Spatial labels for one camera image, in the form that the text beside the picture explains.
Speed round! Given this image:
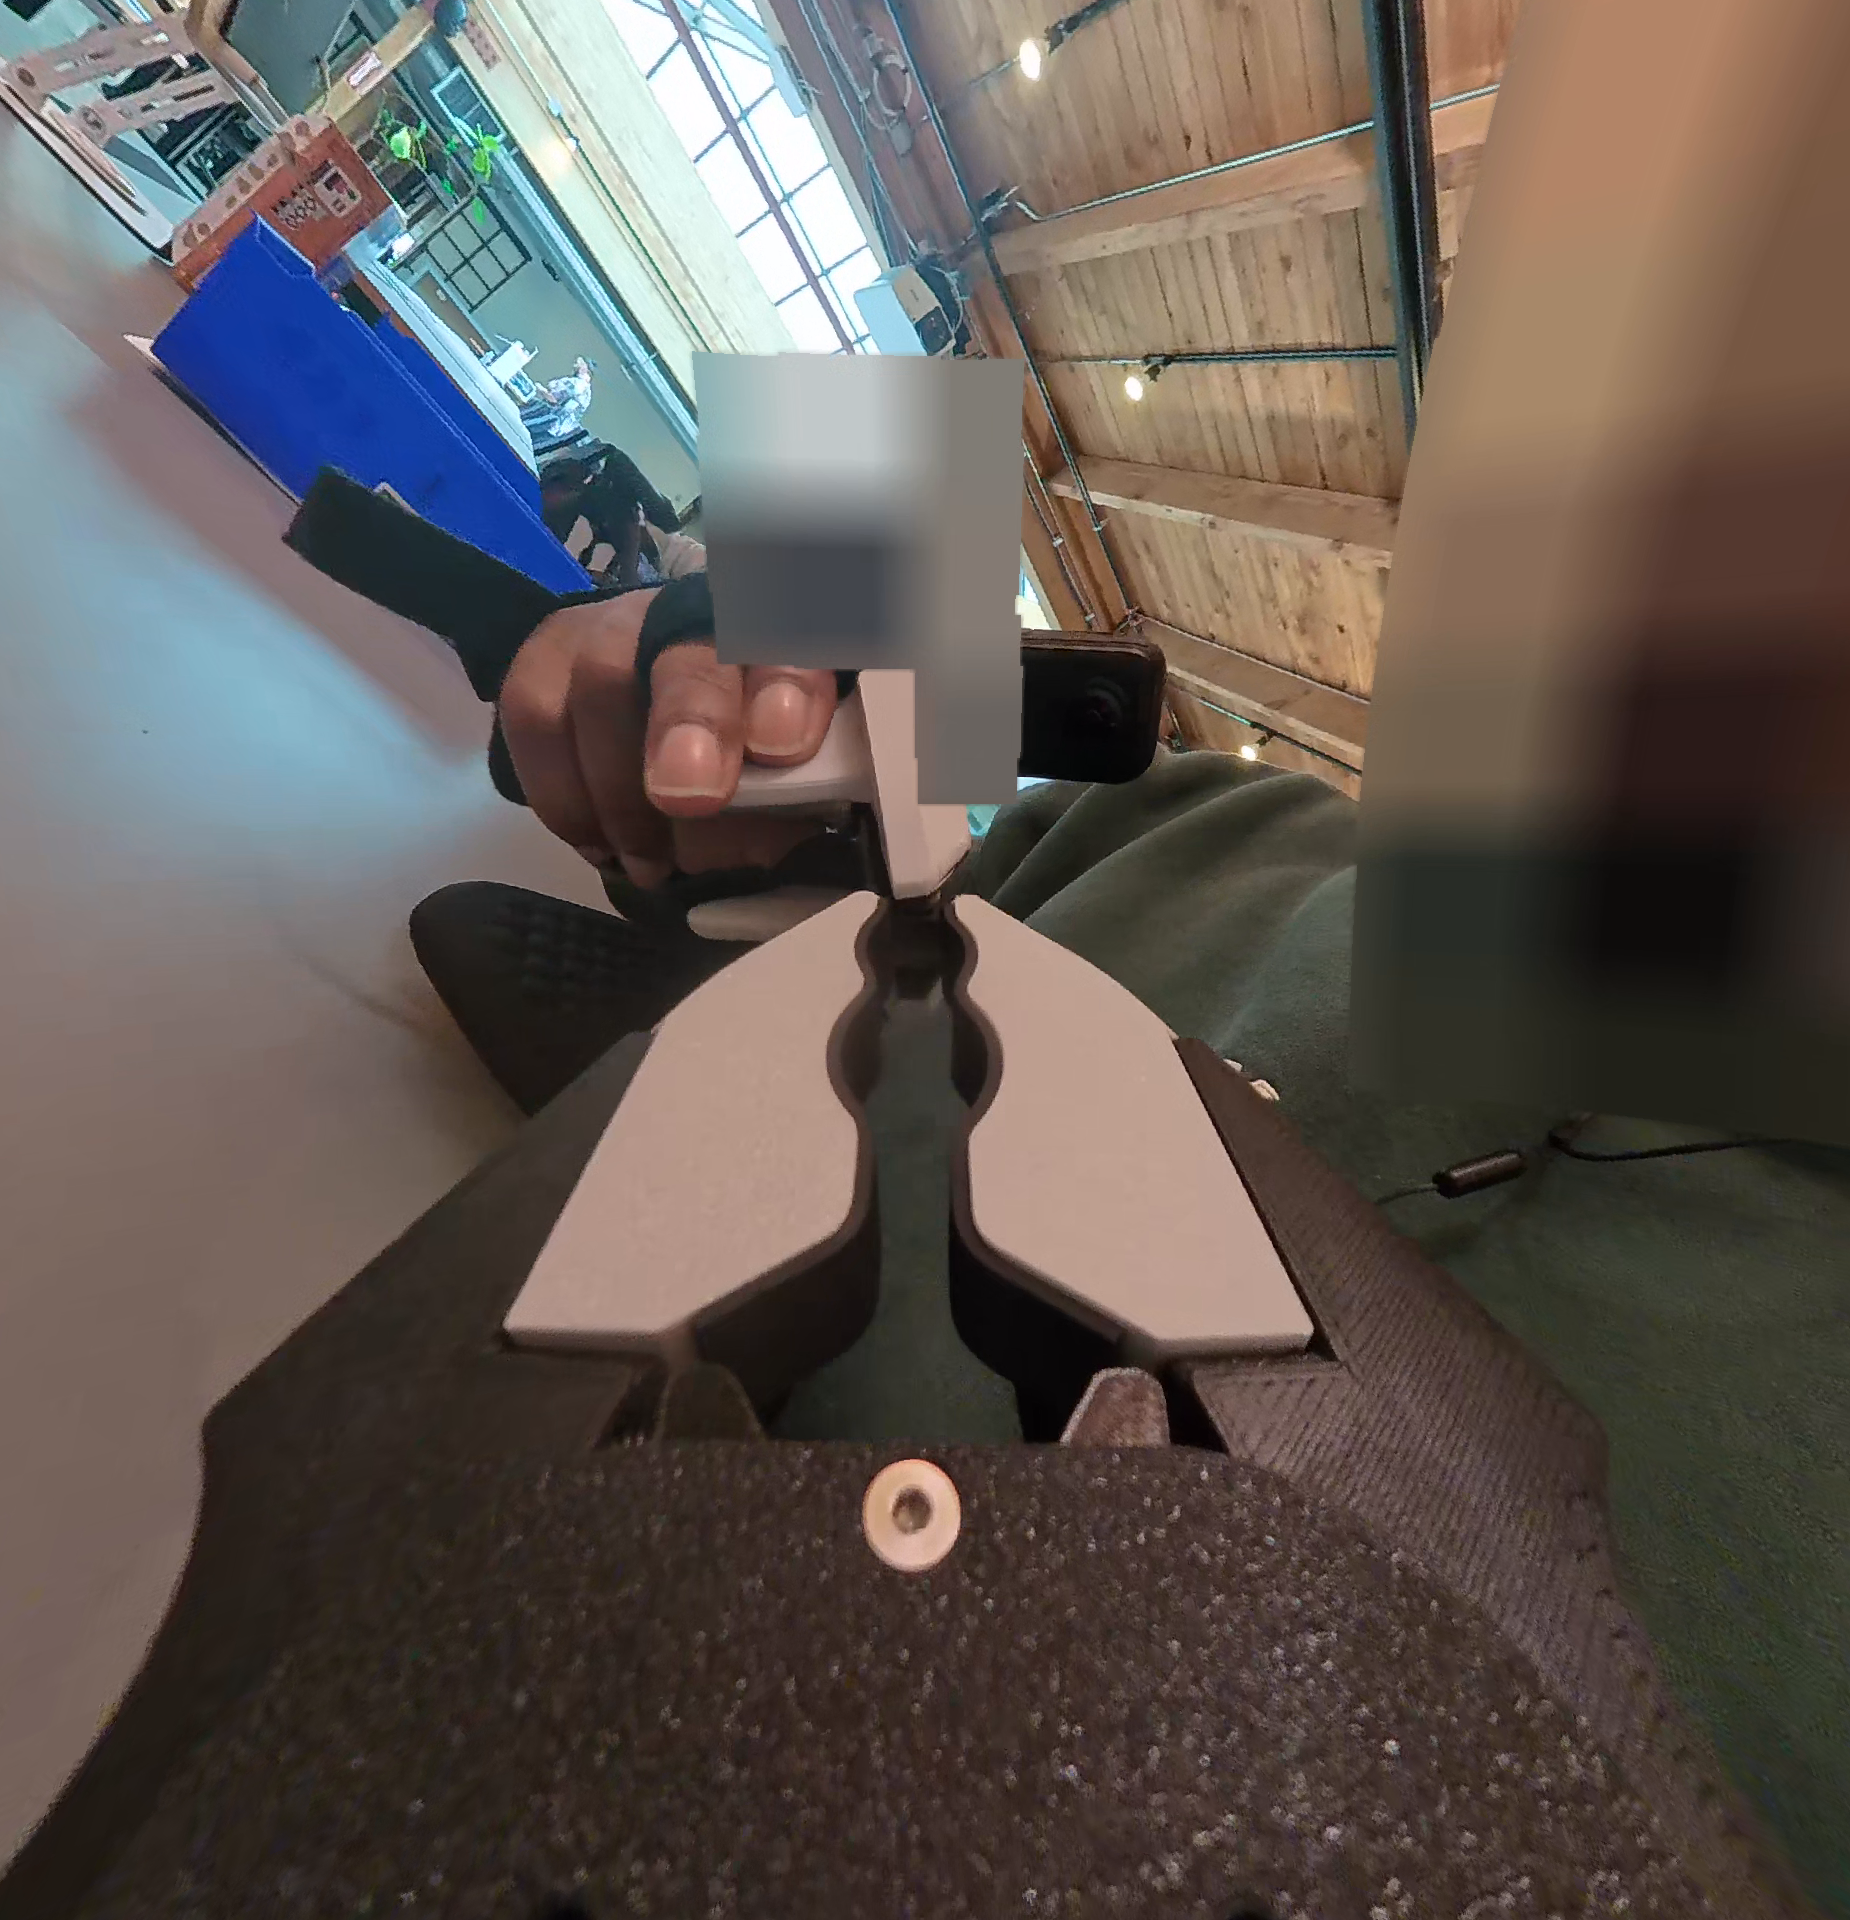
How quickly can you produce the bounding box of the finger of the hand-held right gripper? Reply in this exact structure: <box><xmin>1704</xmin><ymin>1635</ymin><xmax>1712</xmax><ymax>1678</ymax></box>
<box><xmin>858</xmin><ymin>676</ymin><xmax>967</xmax><ymax>902</ymax></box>

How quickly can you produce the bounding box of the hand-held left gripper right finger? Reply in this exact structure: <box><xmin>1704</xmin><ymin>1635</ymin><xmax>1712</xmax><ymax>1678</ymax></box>
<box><xmin>943</xmin><ymin>890</ymin><xmax>1317</xmax><ymax>1427</ymax></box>

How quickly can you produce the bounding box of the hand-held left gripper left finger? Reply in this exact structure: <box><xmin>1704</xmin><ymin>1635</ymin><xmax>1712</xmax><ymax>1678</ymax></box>
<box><xmin>500</xmin><ymin>890</ymin><xmax>894</xmax><ymax>1427</ymax></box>

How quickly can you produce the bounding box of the person's right hand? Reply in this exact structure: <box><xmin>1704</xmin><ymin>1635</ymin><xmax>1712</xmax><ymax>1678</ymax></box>
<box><xmin>488</xmin><ymin>578</ymin><xmax>862</xmax><ymax>890</ymax></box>

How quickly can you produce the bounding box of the white ceiling unit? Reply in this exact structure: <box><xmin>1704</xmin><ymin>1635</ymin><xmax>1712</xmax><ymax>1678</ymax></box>
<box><xmin>855</xmin><ymin>257</ymin><xmax>969</xmax><ymax>360</ymax></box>

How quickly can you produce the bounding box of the black metal pole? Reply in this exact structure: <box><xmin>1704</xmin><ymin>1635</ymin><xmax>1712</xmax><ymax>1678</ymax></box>
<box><xmin>1368</xmin><ymin>0</ymin><xmax>1452</xmax><ymax>445</ymax></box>

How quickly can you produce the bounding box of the blue plastic bin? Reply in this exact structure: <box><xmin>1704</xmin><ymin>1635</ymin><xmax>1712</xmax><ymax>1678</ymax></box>
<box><xmin>152</xmin><ymin>210</ymin><xmax>596</xmax><ymax>598</ymax></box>

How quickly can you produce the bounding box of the skylight window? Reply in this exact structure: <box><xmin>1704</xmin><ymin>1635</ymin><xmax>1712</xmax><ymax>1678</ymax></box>
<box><xmin>588</xmin><ymin>0</ymin><xmax>885</xmax><ymax>351</ymax></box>

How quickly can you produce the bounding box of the green potted plant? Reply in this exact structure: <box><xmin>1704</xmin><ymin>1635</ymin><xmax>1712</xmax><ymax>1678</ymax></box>
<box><xmin>381</xmin><ymin>102</ymin><xmax>510</xmax><ymax>200</ymax></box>

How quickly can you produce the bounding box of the orange control box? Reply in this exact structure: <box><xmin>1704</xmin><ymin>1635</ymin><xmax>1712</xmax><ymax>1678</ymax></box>
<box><xmin>171</xmin><ymin>123</ymin><xmax>405</xmax><ymax>291</ymax></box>

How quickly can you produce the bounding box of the perforated wooden stand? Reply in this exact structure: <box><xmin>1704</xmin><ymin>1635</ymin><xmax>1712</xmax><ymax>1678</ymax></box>
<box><xmin>0</xmin><ymin>0</ymin><xmax>363</xmax><ymax>274</ymax></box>

